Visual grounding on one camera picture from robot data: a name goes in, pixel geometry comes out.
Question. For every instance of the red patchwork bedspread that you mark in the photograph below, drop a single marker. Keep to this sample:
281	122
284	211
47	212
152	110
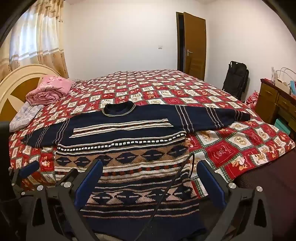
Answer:
231	148

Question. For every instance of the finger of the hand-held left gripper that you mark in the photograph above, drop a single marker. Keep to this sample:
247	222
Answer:
29	170

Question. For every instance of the cream wooden headboard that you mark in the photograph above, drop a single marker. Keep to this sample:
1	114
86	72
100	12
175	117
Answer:
13	92

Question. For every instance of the pink folded blanket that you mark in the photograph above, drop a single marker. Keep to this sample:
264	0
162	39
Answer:
53	88

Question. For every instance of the black luggage bag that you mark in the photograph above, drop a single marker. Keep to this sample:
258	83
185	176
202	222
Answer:
235	78

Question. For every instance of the navy patterned knit sweater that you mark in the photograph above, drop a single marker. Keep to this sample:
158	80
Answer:
138	129

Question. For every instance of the pale floral quilt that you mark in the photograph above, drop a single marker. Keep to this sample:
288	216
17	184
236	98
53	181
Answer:
23	118

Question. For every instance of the dark bed base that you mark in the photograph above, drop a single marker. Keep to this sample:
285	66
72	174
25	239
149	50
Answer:
277	185

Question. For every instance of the beige patterned curtain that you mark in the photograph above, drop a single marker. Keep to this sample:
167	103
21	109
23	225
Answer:
46	34

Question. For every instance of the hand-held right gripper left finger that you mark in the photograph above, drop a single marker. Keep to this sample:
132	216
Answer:
89	184

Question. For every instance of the brown wooden door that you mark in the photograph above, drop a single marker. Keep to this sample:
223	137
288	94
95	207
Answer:
195	46

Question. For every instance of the dark door frame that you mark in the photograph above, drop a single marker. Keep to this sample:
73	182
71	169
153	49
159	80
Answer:
179	41

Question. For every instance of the wooden shelf with items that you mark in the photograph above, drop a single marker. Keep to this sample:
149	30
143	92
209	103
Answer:
268	102

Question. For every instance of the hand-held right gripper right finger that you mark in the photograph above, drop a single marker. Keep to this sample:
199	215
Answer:
212	185

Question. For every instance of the red plastic bag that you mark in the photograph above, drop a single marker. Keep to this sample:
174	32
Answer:
252	100

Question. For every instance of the teal box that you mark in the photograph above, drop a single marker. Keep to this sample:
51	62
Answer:
282	125

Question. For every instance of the light blue item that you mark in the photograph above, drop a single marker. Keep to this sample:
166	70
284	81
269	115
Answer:
293	89

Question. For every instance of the white paper bag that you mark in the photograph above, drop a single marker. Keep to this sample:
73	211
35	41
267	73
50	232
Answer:
282	85

